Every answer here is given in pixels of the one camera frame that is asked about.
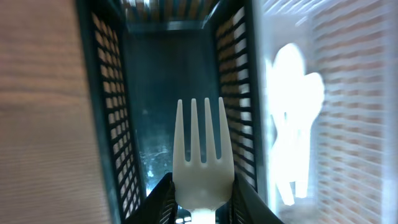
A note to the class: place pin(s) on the white plastic spoon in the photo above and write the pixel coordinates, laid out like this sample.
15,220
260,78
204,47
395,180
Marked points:
280,150
308,105
289,62

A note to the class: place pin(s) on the dark green plastic basket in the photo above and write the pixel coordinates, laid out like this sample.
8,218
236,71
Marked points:
142,57

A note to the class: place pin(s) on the clear plastic basket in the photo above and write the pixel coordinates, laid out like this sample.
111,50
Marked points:
352,44

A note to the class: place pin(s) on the white plastic fork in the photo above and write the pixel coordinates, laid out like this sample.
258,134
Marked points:
202,187

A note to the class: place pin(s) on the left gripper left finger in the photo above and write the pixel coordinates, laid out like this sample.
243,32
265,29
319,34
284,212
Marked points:
160,207

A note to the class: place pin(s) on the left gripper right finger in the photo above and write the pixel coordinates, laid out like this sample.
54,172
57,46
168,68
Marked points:
246,207

